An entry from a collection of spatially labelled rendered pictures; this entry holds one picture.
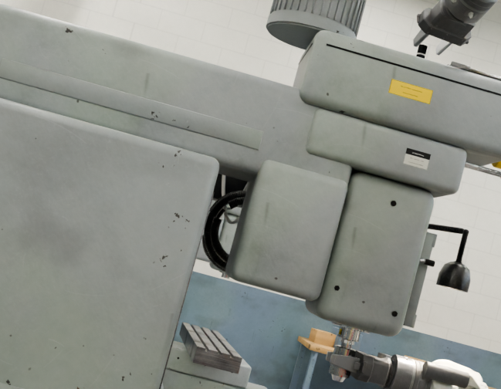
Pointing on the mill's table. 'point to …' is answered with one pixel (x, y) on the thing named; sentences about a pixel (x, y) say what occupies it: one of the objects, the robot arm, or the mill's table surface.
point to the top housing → (407, 94)
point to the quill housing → (374, 255)
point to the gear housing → (387, 153)
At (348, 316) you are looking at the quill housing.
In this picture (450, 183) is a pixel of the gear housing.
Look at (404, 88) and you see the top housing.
